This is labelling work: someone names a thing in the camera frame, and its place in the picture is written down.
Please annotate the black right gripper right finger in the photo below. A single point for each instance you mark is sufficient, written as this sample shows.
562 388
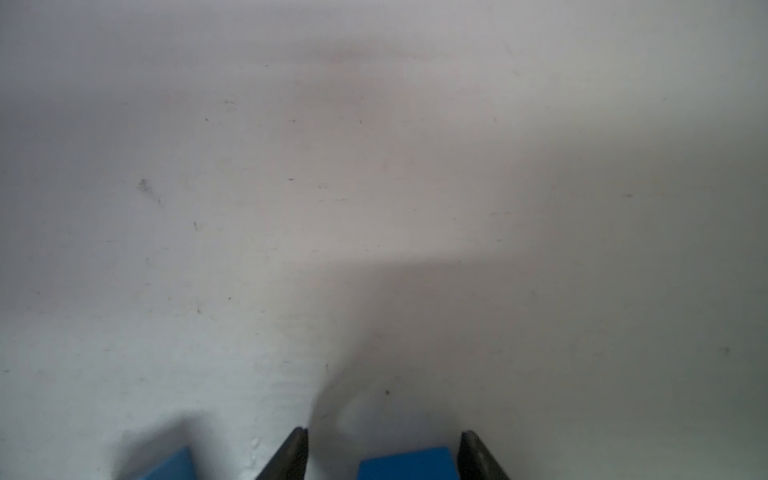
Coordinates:
475 461

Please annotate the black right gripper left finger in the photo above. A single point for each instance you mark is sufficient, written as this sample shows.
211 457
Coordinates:
290 460

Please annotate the light blue long lego brick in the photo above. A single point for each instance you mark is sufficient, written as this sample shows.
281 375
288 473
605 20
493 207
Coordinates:
427 464

